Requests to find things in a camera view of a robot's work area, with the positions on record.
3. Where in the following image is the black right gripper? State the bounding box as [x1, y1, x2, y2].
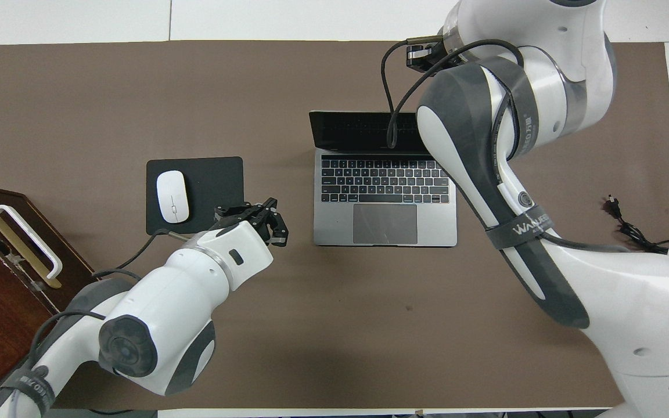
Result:
[407, 44, 444, 74]

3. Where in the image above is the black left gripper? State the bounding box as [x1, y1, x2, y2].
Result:
[214, 197, 290, 248]

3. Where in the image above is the silver grey laptop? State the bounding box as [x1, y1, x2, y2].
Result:
[309, 110, 458, 248]

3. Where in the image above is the black mouse pad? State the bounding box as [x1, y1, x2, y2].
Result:
[146, 156, 246, 236]

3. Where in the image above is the white computer mouse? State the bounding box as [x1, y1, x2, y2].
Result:
[156, 170, 190, 224]

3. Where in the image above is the brown paper table mat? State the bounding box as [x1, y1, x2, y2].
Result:
[0, 39, 669, 410]

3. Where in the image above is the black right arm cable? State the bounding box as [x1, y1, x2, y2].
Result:
[381, 36, 631, 253]

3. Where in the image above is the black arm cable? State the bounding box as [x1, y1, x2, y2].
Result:
[28, 228, 199, 378]
[381, 36, 631, 253]

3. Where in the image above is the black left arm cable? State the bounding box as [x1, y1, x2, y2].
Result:
[28, 228, 199, 378]

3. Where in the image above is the white box handle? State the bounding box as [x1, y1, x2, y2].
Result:
[0, 204, 64, 281]

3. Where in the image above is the gold handle plate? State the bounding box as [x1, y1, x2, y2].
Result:
[0, 204, 63, 290]

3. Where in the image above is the black lamp power cable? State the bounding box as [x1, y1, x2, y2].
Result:
[606, 196, 669, 255]

